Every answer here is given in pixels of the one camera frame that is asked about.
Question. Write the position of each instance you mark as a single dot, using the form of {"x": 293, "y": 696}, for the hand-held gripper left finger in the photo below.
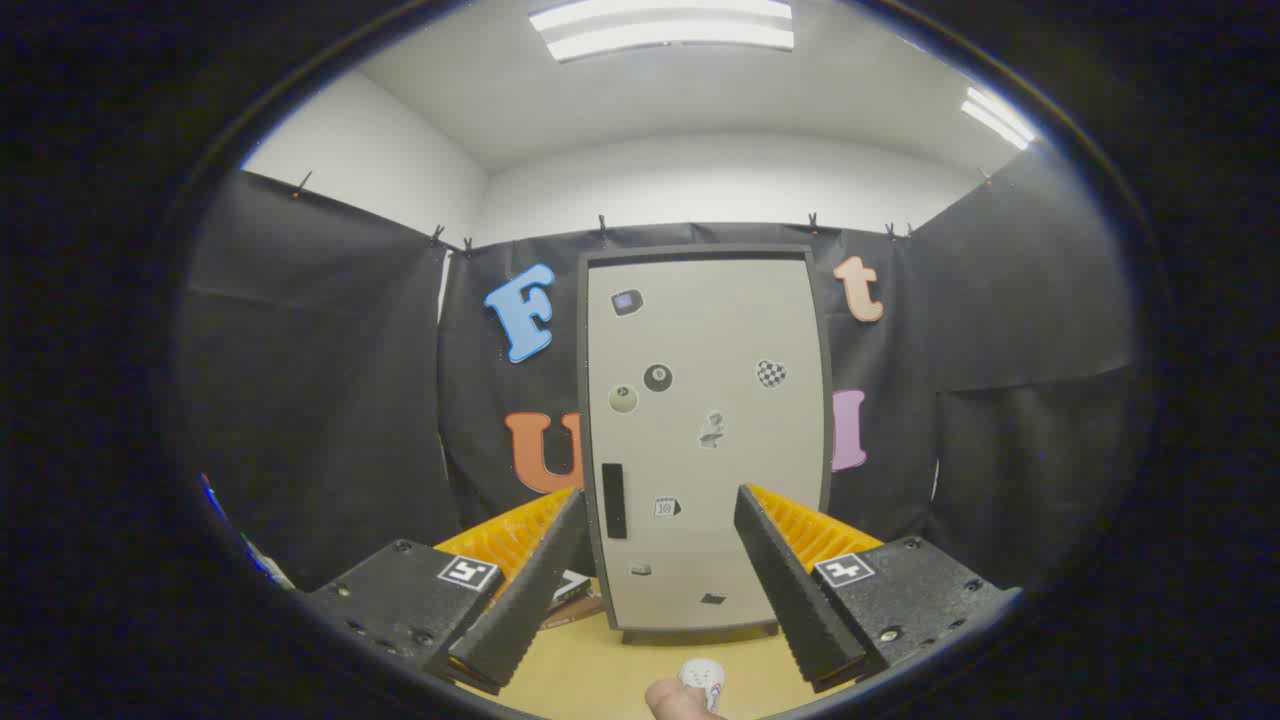
{"x": 530, "y": 610}

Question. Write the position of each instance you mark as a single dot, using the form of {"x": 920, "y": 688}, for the grey shoe cabinet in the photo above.
{"x": 700, "y": 634}

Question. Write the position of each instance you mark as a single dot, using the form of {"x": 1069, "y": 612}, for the small ceiling light panel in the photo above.
{"x": 995, "y": 118}

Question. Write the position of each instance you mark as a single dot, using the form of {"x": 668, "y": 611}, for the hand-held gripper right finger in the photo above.
{"x": 790, "y": 590}

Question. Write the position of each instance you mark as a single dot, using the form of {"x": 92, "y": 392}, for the brown book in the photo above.
{"x": 575, "y": 612}

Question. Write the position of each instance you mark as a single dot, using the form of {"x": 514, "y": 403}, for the large ceiling light panel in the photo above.
{"x": 660, "y": 28}

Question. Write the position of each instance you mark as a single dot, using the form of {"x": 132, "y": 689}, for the white canvas shoe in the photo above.
{"x": 702, "y": 672}

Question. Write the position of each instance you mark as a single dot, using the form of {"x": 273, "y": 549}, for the black backdrop cloth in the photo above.
{"x": 320, "y": 380}

